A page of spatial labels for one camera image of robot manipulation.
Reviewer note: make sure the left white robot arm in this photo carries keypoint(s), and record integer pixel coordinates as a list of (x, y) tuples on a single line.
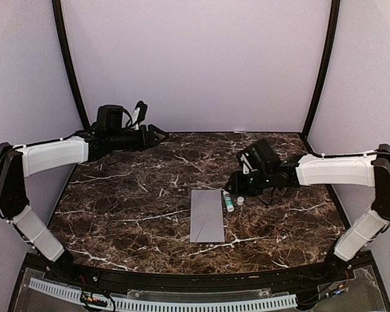
[(115, 129)]

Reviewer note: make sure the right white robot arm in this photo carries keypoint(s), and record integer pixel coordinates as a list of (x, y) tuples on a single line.
[(262, 168)]

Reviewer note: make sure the green glue stick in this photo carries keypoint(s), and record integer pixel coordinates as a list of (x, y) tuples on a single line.
[(228, 201)]

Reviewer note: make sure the black front rail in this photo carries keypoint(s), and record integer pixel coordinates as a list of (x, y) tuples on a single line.
[(299, 279)]

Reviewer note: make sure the white glue stick cap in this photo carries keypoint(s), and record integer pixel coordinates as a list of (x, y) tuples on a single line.
[(240, 201)]

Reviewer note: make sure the white slotted cable duct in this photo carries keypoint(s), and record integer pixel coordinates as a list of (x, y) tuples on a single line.
[(139, 300)]

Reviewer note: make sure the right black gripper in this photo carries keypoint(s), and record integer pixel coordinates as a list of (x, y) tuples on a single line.
[(237, 184)]

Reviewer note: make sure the left black frame post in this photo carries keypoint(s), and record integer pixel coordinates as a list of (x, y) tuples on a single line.
[(68, 62)]

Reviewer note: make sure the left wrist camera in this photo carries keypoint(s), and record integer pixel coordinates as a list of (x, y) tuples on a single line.
[(139, 113)]

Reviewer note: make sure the right black frame post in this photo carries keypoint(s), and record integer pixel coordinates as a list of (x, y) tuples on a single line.
[(323, 68)]

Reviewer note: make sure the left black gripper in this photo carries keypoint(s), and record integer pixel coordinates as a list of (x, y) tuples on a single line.
[(151, 142)]

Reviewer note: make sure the grey envelope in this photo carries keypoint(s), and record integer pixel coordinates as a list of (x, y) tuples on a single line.
[(206, 216)]

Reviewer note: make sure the black frame post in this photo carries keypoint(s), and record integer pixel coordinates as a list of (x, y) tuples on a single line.
[(323, 68), (68, 62)]

